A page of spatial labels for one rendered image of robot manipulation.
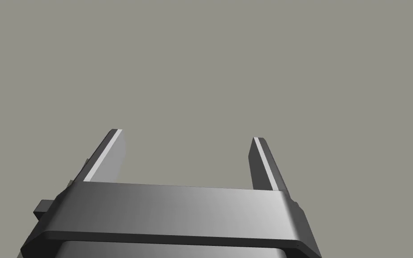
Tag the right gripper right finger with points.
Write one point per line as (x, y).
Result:
(264, 168)

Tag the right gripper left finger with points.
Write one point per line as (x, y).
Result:
(106, 161)

